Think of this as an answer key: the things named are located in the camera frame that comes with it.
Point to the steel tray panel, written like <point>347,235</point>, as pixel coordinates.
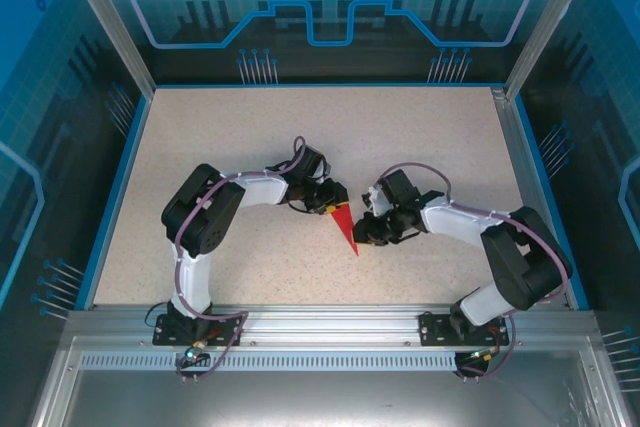
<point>320,402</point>

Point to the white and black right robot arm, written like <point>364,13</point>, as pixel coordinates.
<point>525,262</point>

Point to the grey metal bracket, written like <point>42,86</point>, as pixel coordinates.
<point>325,178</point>

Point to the aluminium frame post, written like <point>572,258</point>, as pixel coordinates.
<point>117,37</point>
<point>545,22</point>

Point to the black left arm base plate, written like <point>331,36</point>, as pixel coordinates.
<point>227,329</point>

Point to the aluminium cross rail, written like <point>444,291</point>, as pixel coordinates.
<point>330,324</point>

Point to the red square paper sheet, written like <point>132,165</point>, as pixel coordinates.
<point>345,227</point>

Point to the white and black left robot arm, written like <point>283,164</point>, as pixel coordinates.
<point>200,219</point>

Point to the blue table rim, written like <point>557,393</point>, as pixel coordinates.
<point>325,85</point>

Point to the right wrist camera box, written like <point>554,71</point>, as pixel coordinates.
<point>375,201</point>

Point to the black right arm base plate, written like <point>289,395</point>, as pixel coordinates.
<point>432,329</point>

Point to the aluminium side rail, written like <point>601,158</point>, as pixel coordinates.
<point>520,157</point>

